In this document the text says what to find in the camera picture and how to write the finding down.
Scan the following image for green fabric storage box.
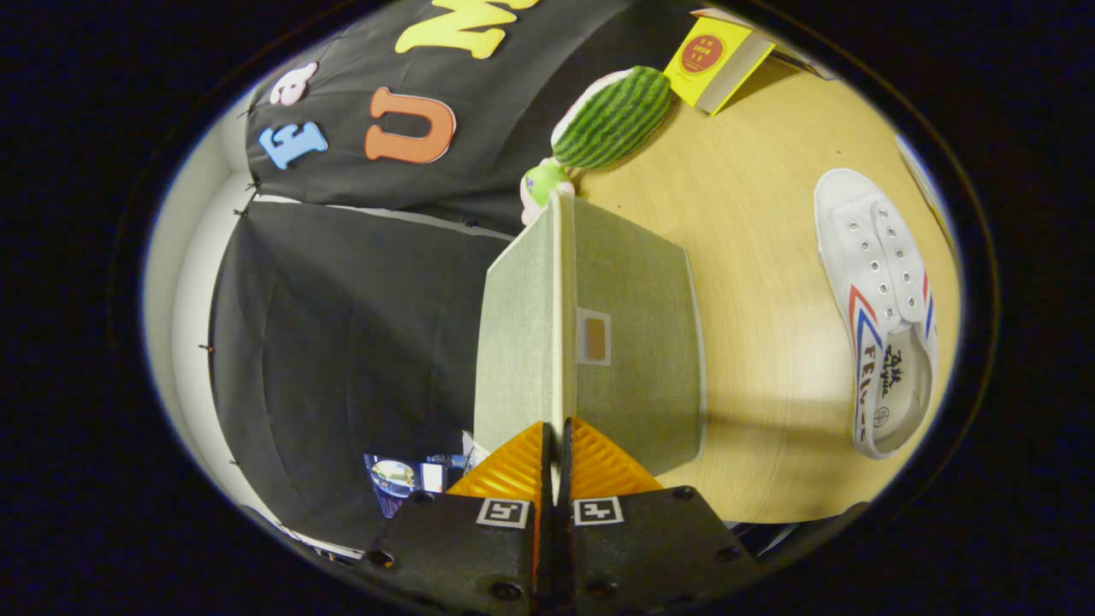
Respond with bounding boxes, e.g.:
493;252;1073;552
473;190;707;477

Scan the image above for blue printed carton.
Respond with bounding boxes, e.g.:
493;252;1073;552
364;453;467;519

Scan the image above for watermelon slice plush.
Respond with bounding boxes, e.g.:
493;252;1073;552
552;66;674;170

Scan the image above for green and pink plush toy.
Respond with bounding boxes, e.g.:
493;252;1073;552
520;158;578;228

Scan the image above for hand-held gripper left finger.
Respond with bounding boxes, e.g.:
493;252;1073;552
355;419;555;613

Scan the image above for yellow book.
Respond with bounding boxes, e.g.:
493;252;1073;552
663;15;776;116

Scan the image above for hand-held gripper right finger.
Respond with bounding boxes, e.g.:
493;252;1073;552
554;416;764;613

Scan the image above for thick beige book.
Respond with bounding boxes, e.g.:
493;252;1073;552
691;7;839;80

